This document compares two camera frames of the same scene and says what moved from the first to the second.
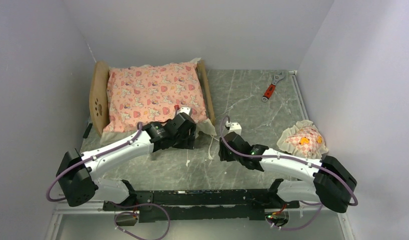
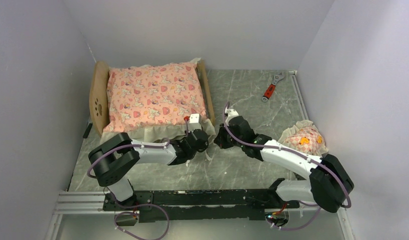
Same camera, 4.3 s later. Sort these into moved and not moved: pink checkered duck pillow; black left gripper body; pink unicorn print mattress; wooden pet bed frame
Moved: black left gripper body
Not moved: pink checkered duck pillow; pink unicorn print mattress; wooden pet bed frame
